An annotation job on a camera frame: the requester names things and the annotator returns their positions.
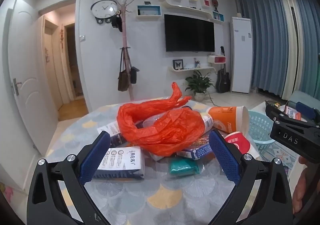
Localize white curved upper shelf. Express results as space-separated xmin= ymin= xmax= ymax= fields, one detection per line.
xmin=161 ymin=0 xmax=213 ymax=19

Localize panda wall clock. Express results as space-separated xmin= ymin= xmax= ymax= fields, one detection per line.
xmin=91 ymin=0 xmax=118 ymax=24

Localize white lower wall shelf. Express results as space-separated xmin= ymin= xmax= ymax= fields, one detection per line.
xmin=168 ymin=66 xmax=216 ymax=72

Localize butterfly picture frame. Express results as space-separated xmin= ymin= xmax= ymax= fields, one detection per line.
xmin=172 ymin=59 xmax=184 ymax=71

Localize brown hanging bag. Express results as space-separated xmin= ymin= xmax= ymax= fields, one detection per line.
xmin=118 ymin=48 xmax=129 ymax=92

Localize black guitar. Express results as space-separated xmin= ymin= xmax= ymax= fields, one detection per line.
xmin=215 ymin=64 xmax=231 ymax=94

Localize orange paper cup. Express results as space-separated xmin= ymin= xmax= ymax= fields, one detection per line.
xmin=206 ymin=106 xmax=249 ymax=136

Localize light blue laundry basket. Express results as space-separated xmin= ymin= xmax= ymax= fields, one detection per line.
xmin=249 ymin=110 xmax=275 ymax=155

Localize blue wall box shelf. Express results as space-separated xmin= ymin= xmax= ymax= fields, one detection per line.
xmin=137 ymin=5 xmax=162 ymax=18

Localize white standing air conditioner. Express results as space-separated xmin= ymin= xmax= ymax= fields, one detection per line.
xmin=231 ymin=17 xmax=253 ymax=94

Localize white blue milk carton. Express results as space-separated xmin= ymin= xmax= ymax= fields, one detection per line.
xmin=93 ymin=146 xmax=145 ymax=179

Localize right hand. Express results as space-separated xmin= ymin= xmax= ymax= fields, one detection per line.
xmin=292 ymin=156 xmax=310 ymax=214

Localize blue curtain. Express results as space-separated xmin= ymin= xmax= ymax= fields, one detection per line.
xmin=235 ymin=0 xmax=319 ymax=100

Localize white door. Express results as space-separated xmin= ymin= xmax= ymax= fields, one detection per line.
xmin=8 ymin=0 xmax=52 ymax=156

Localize black hanging bag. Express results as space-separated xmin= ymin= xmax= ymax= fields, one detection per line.
xmin=130 ymin=66 xmax=140 ymax=84

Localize pink white tube container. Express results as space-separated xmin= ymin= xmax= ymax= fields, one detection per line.
xmin=200 ymin=112 xmax=214 ymax=132

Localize green potted plant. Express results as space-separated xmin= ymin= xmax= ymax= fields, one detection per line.
xmin=185 ymin=70 xmax=214 ymax=102

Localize white red wall cabinet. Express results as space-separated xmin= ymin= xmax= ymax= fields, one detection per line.
xmin=207 ymin=55 xmax=226 ymax=64

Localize red white paper cup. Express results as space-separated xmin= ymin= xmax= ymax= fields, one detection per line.
xmin=225 ymin=131 xmax=260 ymax=160

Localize orange plastic bag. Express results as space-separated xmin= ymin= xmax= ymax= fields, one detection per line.
xmin=117 ymin=82 xmax=205 ymax=157

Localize teal tissue pack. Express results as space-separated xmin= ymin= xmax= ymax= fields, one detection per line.
xmin=169 ymin=157 xmax=200 ymax=176

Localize scale pattern tablecloth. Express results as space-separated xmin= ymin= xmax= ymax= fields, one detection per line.
xmin=46 ymin=104 xmax=234 ymax=224

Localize blue snack box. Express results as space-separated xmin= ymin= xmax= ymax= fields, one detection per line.
xmin=176 ymin=132 xmax=212 ymax=161

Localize patterned floor rug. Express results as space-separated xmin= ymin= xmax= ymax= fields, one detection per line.
xmin=257 ymin=142 xmax=298 ymax=177

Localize black wall television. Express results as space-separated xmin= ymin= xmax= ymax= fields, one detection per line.
xmin=164 ymin=14 xmax=215 ymax=52

